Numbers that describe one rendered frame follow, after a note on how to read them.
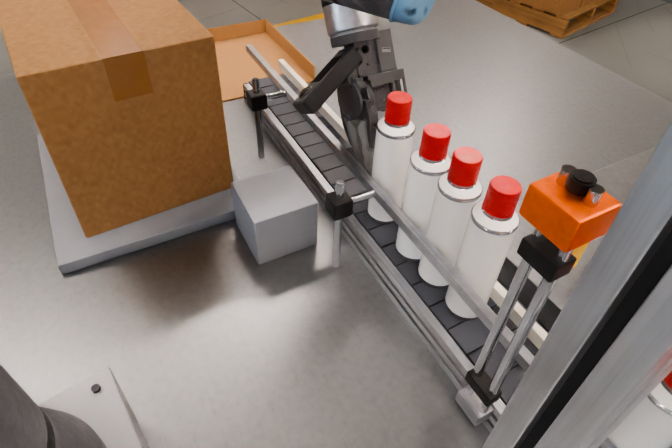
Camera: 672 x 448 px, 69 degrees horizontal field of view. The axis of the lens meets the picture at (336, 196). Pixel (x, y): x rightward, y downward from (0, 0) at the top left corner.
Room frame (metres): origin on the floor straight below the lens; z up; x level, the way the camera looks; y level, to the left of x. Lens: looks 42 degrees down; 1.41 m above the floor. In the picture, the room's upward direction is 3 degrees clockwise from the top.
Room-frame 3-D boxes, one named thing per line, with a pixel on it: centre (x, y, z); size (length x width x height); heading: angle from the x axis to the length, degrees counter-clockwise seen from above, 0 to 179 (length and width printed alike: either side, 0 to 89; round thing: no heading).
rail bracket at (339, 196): (0.50, -0.02, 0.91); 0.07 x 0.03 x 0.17; 120
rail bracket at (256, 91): (0.76, 0.13, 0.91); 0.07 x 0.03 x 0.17; 120
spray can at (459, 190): (0.44, -0.14, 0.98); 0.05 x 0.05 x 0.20
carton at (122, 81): (0.69, 0.36, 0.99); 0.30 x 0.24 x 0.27; 34
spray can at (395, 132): (0.56, -0.08, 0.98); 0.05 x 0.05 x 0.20
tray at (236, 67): (1.12, 0.25, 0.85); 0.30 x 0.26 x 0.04; 30
